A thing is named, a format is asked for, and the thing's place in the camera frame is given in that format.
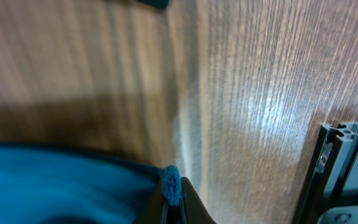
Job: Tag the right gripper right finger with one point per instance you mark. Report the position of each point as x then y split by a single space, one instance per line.
192 210

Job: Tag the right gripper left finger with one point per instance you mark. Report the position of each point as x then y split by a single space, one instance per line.
156 209

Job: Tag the dark blue polo shirt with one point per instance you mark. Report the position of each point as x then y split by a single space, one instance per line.
46 185

